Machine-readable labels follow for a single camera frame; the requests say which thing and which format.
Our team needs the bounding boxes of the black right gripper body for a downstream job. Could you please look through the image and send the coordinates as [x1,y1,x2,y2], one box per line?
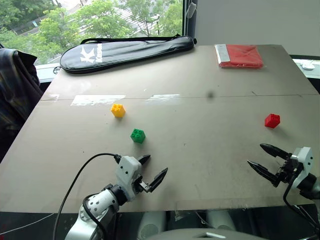
[274,152,304,188]

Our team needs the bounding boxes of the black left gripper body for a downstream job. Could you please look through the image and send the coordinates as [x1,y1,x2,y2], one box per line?
[133,175,154,195]

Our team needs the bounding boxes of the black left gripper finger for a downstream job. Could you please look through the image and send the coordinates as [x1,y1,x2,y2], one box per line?
[148,167,169,194]
[138,154,152,168]

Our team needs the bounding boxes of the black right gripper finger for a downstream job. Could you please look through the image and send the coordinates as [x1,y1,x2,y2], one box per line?
[259,143,292,160]
[246,160,280,187]

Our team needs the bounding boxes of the green toy brick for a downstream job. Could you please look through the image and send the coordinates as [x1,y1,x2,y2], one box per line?
[130,127,146,144]

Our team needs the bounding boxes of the red toy brick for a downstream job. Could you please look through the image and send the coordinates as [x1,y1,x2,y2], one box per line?
[264,113,281,129]

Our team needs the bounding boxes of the yellow toy brick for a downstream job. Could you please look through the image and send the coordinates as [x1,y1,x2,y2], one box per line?
[110,103,126,119]

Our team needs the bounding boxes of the grey rounded robot torso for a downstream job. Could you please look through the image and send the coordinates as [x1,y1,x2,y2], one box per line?
[146,228,270,240]

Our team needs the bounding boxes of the red cloth in plastic wrap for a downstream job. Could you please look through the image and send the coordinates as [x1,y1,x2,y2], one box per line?
[214,43,265,69]

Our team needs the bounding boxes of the black racket bag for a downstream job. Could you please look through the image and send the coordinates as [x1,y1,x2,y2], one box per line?
[59,35,197,75]

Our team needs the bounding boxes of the dark plaid jacket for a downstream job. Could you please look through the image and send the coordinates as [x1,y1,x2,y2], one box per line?
[0,47,44,164]

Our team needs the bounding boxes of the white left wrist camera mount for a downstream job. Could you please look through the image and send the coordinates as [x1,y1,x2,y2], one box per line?
[115,155,144,201]

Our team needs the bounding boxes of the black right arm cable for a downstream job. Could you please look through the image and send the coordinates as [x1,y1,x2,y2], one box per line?
[282,172,320,232]

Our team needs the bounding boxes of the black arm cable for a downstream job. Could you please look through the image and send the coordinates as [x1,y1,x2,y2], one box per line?
[282,172,320,232]
[52,152,122,240]

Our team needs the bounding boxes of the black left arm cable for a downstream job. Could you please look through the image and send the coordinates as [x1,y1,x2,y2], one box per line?
[52,152,122,240]

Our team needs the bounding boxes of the thin white cable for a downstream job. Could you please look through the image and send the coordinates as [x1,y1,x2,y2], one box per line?
[0,212,55,236]

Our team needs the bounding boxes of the white blind cord handle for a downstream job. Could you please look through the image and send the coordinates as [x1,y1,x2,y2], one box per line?
[186,1,198,19]

